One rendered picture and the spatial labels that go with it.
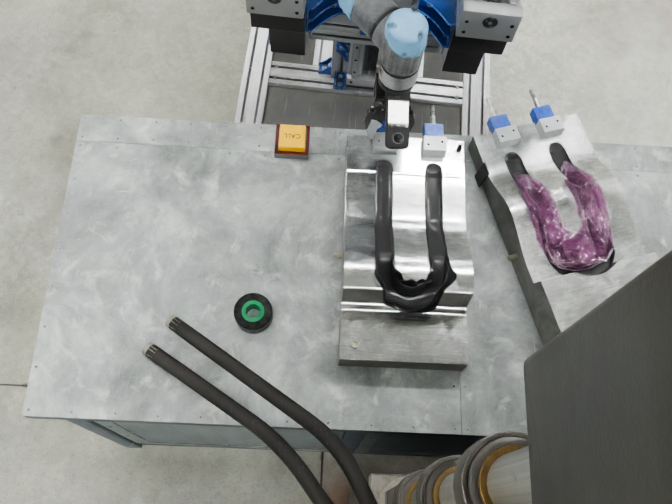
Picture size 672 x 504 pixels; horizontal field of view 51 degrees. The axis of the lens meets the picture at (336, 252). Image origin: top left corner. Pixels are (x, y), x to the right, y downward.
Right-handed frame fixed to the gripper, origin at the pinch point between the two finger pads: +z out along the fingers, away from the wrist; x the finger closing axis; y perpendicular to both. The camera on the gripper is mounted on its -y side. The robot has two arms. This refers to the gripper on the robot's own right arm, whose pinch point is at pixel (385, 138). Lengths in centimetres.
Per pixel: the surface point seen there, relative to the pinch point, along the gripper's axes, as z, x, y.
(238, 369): 4, 28, -51
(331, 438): -2, 9, -64
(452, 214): 2.8, -14.9, -16.0
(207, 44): 92, 59, 92
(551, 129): 2.9, -38.2, 6.6
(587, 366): -100, 1, -72
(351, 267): -2.4, 6.8, -31.2
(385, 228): 2.7, -0.5, -20.1
